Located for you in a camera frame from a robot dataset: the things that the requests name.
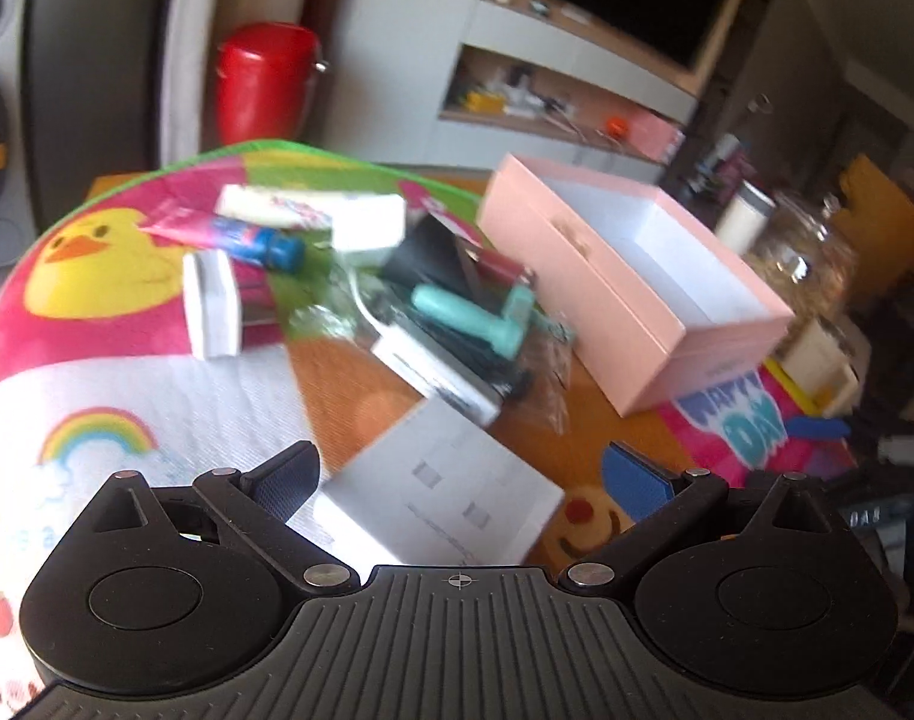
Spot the white paper box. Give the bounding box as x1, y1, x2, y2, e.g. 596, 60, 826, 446
294, 398, 564, 575

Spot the white power adapter block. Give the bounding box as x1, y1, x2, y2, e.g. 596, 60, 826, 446
182, 250, 242, 361

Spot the white usb adapter with cable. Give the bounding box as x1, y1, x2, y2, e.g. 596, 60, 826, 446
347, 268, 503, 427

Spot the teal handheld fan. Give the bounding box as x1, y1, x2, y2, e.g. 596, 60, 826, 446
410, 284, 535, 361

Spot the pink blue toothpaste tube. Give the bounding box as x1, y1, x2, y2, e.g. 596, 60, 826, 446
140, 205, 306, 273

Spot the clear bag with black roller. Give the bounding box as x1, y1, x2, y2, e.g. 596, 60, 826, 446
287, 260, 579, 436

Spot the white cream tube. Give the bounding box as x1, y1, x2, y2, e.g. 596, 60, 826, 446
215, 184, 407, 252

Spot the black curved holder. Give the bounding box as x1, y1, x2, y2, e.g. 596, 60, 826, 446
381, 215, 483, 301

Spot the glass jar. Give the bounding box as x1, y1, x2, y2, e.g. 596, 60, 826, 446
743, 193, 857, 338

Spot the pink cardboard box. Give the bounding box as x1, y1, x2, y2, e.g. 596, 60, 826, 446
477, 156, 792, 416

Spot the colourful cartoon play mat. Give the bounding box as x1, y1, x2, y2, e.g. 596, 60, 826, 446
0, 140, 852, 718

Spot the white thermos bottle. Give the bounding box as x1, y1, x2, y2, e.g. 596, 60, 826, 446
714, 181, 777, 255

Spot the red cylindrical bin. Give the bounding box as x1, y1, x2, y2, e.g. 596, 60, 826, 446
215, 21, 327, 145

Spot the white shelf unit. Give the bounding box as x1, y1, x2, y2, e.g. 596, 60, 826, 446
319, 0, 742, 181

